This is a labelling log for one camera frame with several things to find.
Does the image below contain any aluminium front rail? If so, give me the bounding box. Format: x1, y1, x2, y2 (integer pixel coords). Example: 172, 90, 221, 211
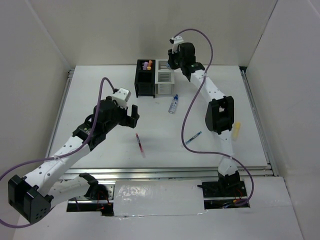
57, 167, 272, 183

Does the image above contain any left side rail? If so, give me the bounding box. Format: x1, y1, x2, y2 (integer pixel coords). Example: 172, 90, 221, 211
45, 68, 75, 158

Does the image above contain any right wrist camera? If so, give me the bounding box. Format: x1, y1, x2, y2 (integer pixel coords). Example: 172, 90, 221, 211
169, 35, 184, 53

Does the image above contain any white slotted container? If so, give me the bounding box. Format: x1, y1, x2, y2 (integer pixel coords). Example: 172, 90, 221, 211
154, 59, 175, 96

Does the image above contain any yellow highlighter right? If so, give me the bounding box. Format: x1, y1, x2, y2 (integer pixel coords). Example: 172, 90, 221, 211
231, 122, 241, 141

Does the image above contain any purple cable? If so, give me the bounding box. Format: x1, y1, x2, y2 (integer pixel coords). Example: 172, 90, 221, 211
0, 77, 118, 229
172, 29, 256, 208

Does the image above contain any pink purple highlighter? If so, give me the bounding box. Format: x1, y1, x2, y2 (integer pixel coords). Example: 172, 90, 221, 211
142, 61, 149, 70

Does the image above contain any dark red pen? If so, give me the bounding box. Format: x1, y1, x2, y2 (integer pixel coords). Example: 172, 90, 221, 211
135, 133, 146, 158

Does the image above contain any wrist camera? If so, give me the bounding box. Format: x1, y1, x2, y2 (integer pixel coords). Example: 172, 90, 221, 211
111, 88, 131, 109
169, 35, 184, 53

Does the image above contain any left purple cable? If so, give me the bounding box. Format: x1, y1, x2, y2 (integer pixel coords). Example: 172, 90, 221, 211
0, 77, 118, 229

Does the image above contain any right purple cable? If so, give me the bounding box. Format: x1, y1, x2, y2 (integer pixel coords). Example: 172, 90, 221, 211
172, 29, 256, 208

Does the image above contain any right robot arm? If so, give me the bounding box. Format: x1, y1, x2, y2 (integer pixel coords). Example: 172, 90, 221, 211
168, 37, 241, 196

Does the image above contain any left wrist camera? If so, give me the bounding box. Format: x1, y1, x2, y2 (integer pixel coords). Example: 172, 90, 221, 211
111, 88, 131, 109

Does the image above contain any black slotted container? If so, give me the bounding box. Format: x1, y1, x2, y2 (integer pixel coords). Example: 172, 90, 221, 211
134, 59, 156, 98

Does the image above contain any teal blue pen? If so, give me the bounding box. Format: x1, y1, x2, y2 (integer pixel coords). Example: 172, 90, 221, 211
184, 131, 202, 145

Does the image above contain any clear spray bottle blue cap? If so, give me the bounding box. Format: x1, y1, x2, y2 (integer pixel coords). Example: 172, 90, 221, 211
168, 94, 179, 114

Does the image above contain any white foil cover panel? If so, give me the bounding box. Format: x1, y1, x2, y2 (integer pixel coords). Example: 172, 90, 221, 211
113, 180, 206, 217

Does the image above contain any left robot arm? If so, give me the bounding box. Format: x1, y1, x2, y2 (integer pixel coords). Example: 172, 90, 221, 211
8, 92, 140, 224

